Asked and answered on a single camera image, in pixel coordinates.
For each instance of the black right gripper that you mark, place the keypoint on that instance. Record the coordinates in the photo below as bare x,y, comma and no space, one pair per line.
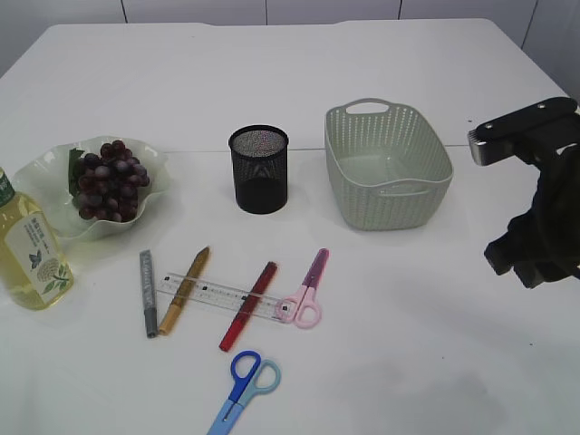
523,250

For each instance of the blue scissors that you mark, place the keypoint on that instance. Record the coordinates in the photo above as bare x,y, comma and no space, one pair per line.
244,390

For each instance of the purple grape bunch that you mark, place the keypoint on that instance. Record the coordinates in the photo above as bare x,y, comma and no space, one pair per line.
105,185

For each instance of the yellow tea bottle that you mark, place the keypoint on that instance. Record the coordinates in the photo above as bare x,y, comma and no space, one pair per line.
34,270

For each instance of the clear plastic sheet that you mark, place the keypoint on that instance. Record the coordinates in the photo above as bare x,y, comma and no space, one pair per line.
376,169

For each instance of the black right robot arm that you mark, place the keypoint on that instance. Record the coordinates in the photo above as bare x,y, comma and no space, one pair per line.
555,203

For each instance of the green plastic woven basket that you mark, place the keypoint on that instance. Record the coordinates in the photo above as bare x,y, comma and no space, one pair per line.
397,130

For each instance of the red marker pen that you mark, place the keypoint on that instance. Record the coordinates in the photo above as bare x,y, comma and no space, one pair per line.
247,308

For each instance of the black mesh pen holder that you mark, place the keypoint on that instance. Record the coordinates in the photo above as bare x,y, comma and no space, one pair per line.
259,165

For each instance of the clear plastic ruler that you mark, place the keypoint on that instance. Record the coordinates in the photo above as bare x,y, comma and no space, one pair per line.
221,296

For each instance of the gold marker pen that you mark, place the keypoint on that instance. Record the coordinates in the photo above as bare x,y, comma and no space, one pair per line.
185,287

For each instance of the grey marker pen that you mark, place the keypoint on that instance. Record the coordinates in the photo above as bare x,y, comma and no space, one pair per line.
148,294

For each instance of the pale green wavy plate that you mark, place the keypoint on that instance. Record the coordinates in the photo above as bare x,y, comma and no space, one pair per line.
45,179

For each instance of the pink purple scissors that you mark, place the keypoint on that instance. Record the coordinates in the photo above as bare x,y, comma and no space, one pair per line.
301,308

